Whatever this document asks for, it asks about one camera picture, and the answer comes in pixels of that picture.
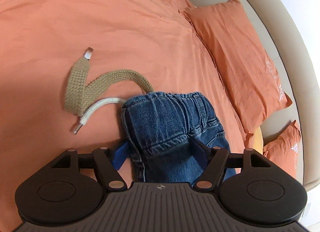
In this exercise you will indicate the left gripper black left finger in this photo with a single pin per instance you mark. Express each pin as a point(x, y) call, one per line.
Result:
point(88, 171)

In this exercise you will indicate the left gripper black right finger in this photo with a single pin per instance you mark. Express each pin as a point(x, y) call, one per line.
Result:
point(217, 160)

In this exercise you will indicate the blue denim jeans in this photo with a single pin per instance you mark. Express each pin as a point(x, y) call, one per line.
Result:
point(168, 136)

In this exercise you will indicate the yellow small pillow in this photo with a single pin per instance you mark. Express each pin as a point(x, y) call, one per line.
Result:
point(258, 142)

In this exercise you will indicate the orange right pillow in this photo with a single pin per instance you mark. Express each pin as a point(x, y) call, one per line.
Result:
point(284, 150)

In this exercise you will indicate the orange pillow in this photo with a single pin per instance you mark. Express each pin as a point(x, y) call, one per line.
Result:
point(247, 72)
point(284, 150)

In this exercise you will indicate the orange left pillow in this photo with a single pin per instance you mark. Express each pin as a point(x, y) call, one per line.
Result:
point(247, 72)

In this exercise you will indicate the beige padded headboard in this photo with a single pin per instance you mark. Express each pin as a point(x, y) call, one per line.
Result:
point(284, 45)

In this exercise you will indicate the orange bed sheet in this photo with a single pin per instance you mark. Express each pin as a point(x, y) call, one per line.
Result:
point(42, 39)

